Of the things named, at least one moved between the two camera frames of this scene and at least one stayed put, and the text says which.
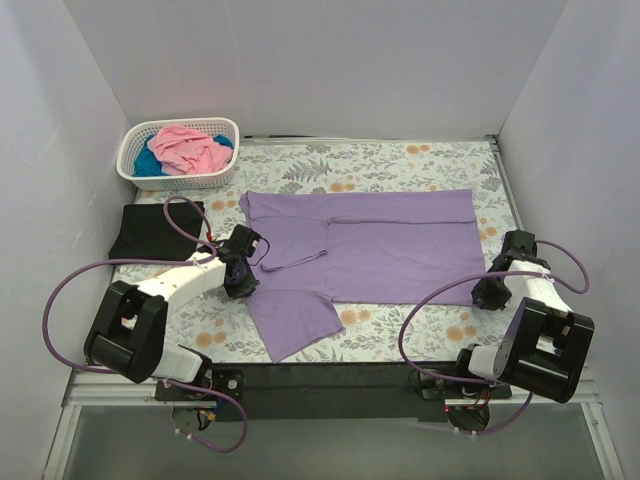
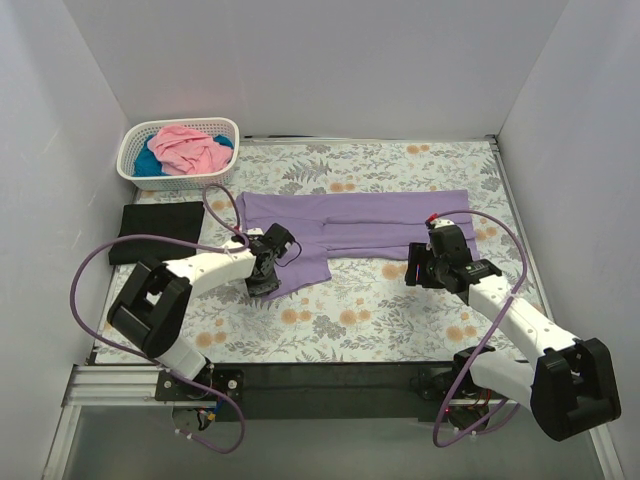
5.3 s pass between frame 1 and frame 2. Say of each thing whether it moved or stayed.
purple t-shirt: moved
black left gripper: moved
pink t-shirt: stayed
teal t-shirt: stayed
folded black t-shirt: stayed
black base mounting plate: stayed
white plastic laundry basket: stayed
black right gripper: moved
